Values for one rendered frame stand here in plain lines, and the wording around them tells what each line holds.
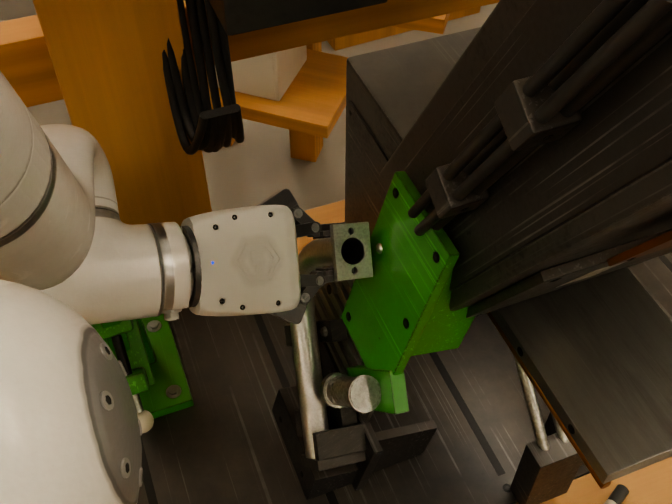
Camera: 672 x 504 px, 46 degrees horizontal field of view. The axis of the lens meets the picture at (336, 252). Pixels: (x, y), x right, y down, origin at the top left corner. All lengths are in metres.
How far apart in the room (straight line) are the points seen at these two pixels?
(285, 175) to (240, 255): 1.91
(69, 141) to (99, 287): 0.13
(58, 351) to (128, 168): 0.77
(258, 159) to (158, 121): 1.74
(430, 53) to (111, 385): 0.77
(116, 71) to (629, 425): 0.64
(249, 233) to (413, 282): 0.16
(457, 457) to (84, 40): 0.64
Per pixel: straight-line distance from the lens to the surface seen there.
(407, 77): 0.93
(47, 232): 0.48
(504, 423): 1.03
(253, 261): 0.73
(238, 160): 2.70
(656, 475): 1.05
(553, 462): 0.90
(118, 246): 0.69
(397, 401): 0.80
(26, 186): 0.43
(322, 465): 0.90
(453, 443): 1.01
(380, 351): 0.81
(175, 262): 0.69
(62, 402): 0.23
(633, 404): 0.81
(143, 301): 0.69
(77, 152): 0.61
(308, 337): 0.89
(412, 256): 0.74
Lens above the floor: 1.78
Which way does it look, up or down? 48 degrees down
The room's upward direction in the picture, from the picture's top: straight up
